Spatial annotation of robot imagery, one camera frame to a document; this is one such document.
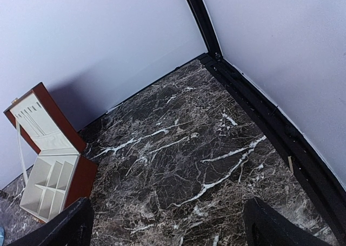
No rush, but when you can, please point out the red open jewelry box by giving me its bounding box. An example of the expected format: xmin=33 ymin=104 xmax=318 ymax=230
xmin=4 ymin=83 xmax=98 ymax=223

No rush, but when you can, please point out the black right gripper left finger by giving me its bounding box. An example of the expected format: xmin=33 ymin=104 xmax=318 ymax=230
xmin=11 ymin=197 xmax=94 ymax=245

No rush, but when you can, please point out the light blue ceramic mug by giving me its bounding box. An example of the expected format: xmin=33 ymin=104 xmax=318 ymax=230
xmin=0 ymin=226 xmax=5 ymax=246

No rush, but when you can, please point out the black corner frame post right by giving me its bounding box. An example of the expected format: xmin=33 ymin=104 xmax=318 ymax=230
xmin=186 ymin=0 xmax=345 ymax=245

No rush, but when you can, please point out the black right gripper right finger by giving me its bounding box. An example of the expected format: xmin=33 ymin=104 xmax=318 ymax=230
xmin=243 ymin=197 xmax=324 ymax=245

